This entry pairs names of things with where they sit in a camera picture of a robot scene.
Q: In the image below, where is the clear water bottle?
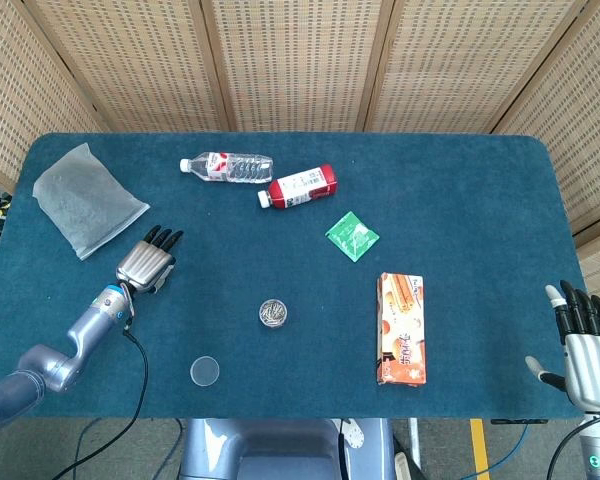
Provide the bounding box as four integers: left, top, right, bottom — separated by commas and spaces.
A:
179, 151, 274, 185

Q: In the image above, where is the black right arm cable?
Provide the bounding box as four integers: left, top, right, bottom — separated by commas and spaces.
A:
545, 417, 600, 480

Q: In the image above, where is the green snack packet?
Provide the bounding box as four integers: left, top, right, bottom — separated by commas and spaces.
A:
324, 210, 381, 263

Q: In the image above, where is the robot torso base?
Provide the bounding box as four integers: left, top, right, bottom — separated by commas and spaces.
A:
178, 417, 397, 480

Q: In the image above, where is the round clear plastic lid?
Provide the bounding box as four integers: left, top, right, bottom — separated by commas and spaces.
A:
189, 355, 221, 387

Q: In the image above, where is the frosted plastic zip bag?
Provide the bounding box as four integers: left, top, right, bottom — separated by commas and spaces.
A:
32, 142, 151, 262

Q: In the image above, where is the orange biscuit box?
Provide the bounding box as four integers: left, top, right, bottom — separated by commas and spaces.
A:
376, 271, 428, 387

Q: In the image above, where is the blue table cloth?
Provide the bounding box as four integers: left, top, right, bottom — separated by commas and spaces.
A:
0, 131, 592, 420

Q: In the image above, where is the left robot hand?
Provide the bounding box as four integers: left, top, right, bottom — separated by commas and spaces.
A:
115, 224, 185, 295

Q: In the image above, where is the red drink bottle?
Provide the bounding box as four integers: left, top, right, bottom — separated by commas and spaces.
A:
257, 163, 339, 211

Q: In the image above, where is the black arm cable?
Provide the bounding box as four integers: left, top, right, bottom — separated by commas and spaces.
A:
545, 417, 600, 480
49, 327, 150, 480

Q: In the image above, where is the blue floor cable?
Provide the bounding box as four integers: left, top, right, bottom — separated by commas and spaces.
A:
479, 422, 531, 480

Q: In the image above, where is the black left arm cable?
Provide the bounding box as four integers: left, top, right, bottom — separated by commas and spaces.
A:
49, 327, 150, 480

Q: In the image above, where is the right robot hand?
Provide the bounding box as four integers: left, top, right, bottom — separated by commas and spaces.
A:
524, 279, 600, 414

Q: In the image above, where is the woven bamboo folding screen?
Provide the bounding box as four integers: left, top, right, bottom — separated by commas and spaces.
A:
0, 0, 600, 311

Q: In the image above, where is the white power strip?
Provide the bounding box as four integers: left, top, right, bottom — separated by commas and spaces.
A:
393, 449, 421, 480

